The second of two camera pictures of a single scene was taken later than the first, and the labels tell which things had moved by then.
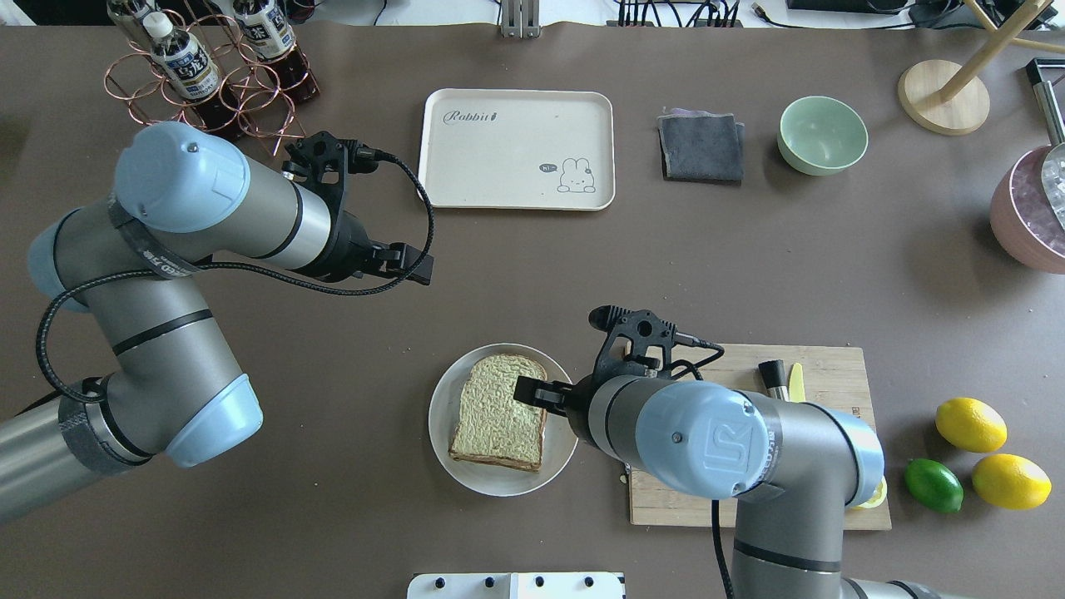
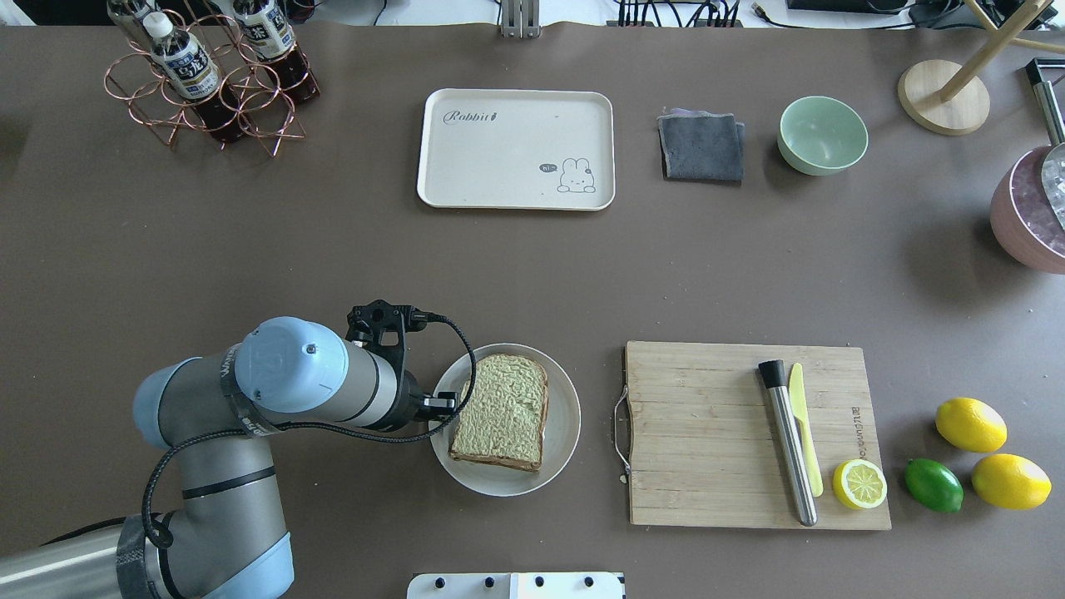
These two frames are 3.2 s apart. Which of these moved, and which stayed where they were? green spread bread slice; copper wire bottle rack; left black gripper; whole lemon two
Moved: left black gripper
Stayed: copper wire bottle rack; green spread bread slice; whole lemon two
